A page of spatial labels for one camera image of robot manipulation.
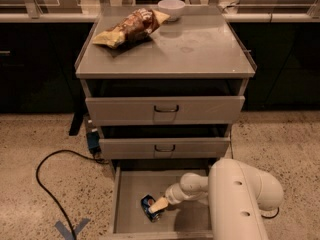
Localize grey drawer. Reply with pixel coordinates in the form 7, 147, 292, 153
99, 137, 229, 159
86, 96, 245, 126
100, 167, 214, 240

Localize white bowl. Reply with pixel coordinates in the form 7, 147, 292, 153
158, 0, 185, 21

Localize brown chip bag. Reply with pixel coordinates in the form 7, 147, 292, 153
93, 8, 170, 49

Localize grey bottom drawer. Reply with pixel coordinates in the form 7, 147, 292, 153
100, 167, 214, 240

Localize blue pepsi can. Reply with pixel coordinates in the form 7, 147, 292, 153
140, 194, 166, 223

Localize blue power adapter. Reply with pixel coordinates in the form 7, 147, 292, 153
86, 131, 101, 154

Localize grey top drawer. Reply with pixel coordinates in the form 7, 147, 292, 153
86, 96, 245, 126

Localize blue tape floor mark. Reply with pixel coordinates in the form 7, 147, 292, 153
54, 217, 91, 240

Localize black cable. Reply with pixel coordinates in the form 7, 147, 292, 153
35, 149, 109, 240
229, 130, 280, 220

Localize dark counter cabinets background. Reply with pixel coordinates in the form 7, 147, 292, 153
0, 15, 320, 113

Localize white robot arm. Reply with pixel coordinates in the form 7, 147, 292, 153
147, 159, 284, 240

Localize black cable right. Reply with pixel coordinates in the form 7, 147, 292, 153
229, 130, 280, 220

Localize grey middle drawer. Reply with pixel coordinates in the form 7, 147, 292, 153
99, 137, 229, 159

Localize black cable left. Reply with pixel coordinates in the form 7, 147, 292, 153
35, 149, 109, 240

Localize grey drawer cabinet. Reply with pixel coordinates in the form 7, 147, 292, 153
76, 6, 256, 169

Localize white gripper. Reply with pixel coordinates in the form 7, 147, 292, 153
149, 183, 186, 213

